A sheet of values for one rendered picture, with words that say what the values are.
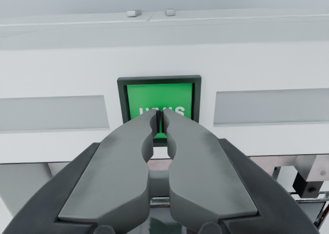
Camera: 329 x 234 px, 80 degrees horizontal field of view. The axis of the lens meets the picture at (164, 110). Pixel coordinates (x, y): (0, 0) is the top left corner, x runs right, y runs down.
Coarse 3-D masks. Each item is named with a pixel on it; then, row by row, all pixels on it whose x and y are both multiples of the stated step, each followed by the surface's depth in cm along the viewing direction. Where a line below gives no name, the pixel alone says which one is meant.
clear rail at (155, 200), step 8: (288, 192) 29; (296, 192) 29; (320, 192) 29; (328, 192) 28; (152, 200) 28; (160, 200) 28; (168, 200) 28; (296, 200) 28; (304, 200) 28; (312, 200) 28; (320, 200) 28; (328, 200) 28
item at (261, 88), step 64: (0, 64) 13; (64, 64) 13; (128, 64) 13; (192, 64) 13; (256, 64) 13; (320, 64) 13; (0, 128) 16; (64, 128) 16; (256, 128) 16; (320, 128) 16
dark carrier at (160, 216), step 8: (152, 208) 29; (160, 208) 29; (168, 208) 29; (304, 208) 29; (312, 208) 29; (320, 208) 29; (152, 216) 30; (160, 216) 30; (168, 216) 30; (312, 216) 30; (144, 224) 31; (152, 224) 31; (160, 224) 31; (168, 224) 31; (176, 224) 31; (128, 232) 32; (136, 232) 32; (144, 232) 32; (152, 232) 32; (160, 232) 32; (168, 232) 32; (176, 232) 32; (184, 232) 32; (192, 232) 32
